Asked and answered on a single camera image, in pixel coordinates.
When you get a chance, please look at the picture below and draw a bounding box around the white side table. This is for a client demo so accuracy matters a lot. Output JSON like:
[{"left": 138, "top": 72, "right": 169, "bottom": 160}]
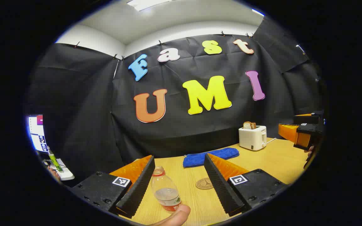
[{"left": 43, "top": 158, "right": 75, "bottom": 181}]

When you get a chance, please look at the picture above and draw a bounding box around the round brown coaster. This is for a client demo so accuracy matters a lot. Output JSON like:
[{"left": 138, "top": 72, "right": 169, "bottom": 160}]
[{"left": 195, "top": 178, "right": 214, "bottom": 190}]

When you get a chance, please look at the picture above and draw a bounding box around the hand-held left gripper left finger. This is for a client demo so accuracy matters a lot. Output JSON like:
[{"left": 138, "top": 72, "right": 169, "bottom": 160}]
[{"left": 70, "top": 154, "right": 156, "bottom": 219}]

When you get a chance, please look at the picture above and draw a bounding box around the black backdrop cloth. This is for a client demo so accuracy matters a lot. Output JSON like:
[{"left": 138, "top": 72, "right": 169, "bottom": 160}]
[{"left": 27, "top": 16, "right": 324, "bottom": 186}]

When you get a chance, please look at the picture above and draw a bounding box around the blue towel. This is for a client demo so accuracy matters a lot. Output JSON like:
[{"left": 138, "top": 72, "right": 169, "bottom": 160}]
[{"left": 183, "top": 147, "right": 240, "bottom": 168}]

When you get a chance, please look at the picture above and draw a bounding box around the white toaster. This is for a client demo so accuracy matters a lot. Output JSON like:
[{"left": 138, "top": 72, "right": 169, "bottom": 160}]
[{"left": 239, "top": 125, "right": 267, "bottom": 151}]

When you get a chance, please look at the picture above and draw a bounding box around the clear plastic water bottle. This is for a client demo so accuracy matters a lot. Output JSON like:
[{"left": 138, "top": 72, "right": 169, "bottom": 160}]
[{"left": 151, "top": 166, "right": 182, "bottom": 214}]

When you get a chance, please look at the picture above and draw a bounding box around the green bottle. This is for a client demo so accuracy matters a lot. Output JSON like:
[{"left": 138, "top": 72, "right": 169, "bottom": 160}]
[{"left": 47, "top": 146, "right": 63, "bottom": 173}]

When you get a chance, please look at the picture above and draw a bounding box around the computer monitor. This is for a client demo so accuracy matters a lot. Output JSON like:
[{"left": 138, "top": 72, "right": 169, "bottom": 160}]
[{"left": 27, "top": 115, "right": 48, "bottom": 153}]

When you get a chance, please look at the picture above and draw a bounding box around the ceiling light panel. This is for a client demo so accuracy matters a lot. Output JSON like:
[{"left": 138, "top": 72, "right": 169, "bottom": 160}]
[{"left": 127, "top": 0, "right": 169, "bottom": 12}]

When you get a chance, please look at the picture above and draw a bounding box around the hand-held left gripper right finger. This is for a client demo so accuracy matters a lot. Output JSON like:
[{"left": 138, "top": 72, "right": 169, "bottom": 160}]
[{"left": 204, "top": 153, "right": 288, "bottom": 218}]

